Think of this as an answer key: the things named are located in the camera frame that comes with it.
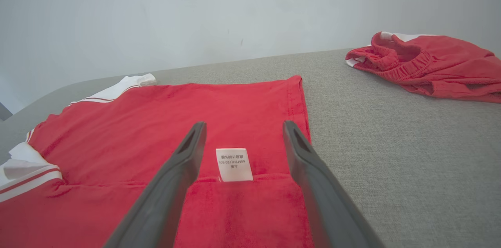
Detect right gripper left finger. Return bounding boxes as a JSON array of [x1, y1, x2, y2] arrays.
[[103, 122, 207, 248]]

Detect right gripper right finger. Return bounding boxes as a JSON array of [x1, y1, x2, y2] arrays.
[[282, 120, 386, 248]]

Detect red shirt with white sleeves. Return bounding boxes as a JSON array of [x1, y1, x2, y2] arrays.
[[0, 73, 315, 248]]

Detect red shorts with white stripe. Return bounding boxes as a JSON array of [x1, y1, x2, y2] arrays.
[[345, 31, 501, 104]]

